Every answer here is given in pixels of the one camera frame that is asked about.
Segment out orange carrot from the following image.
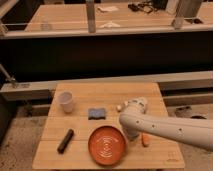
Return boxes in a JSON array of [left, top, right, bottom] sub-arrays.
[[141, 133, 150, 147]]

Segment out grey metal post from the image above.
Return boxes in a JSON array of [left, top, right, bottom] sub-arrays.
[[86, 0, 96, 33], [172, 0, 194, 29]]

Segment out orange ceramic bowl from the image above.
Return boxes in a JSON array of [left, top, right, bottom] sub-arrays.
[[88, 126, 126, 166]]

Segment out clear plastic cup far table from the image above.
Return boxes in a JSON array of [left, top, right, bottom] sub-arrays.
[[40, 20, 51, 31]]

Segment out blue sponge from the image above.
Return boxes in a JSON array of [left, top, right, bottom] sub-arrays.
[[88, 108, 106, 120]]

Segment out black cables on far table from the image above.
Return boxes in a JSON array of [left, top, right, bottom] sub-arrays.
[[127, 1, 159, 14]]

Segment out white paper on far table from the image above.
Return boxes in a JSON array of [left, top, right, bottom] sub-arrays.
[[97, 6, 119, 12]]

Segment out white plastic cup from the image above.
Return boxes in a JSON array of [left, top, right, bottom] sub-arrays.
[[58, 91, 74, 113]]

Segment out white plastic bottle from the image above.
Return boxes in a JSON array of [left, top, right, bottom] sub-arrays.
[[116, 101, 128, 112]]

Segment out white crumpled paper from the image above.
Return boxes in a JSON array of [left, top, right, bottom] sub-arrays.
[[99, 21, 121, 28]]

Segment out metal clamp on rail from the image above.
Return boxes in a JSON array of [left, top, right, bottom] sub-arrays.
[[0, 63, 18, 88]]

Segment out grey metal post right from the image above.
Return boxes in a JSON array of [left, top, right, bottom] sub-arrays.
[[172, 0, 194, 29]]

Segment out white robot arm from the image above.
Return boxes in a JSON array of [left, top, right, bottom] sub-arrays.
[[119, 97, 213, 151]]

